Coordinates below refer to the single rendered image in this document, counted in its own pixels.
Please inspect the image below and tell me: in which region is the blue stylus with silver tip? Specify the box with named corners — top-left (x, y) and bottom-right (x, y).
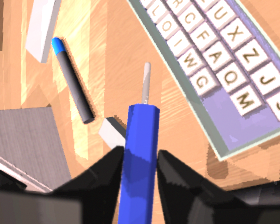
top-left (118, 61), bottom-right (160, 224)

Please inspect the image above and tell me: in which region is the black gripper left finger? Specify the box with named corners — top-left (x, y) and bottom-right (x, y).
top-left (0, 145), bottom-right (124, 224)

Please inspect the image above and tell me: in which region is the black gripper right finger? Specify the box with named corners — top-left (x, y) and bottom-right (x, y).
top-left (156, 149), bottom-right (280, 224)

